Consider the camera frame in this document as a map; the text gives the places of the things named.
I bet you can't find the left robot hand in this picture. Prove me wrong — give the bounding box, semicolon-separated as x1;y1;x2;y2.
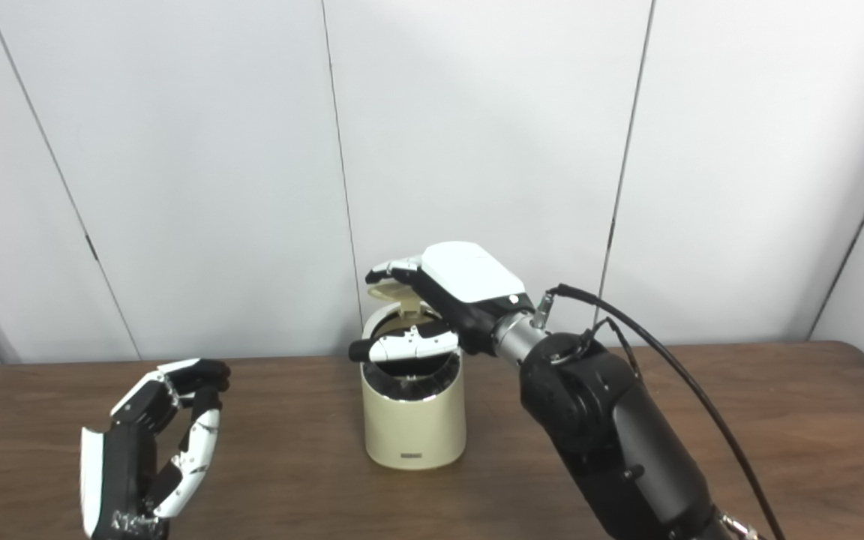
79;358;232;540

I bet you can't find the thin black right arm wire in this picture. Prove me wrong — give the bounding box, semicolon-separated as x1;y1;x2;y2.
586;317;643;380

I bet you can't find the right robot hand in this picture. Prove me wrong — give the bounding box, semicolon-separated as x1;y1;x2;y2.
348;241;536;363

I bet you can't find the cream-colored bin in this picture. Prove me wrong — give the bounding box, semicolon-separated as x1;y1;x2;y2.
361;277;467;471

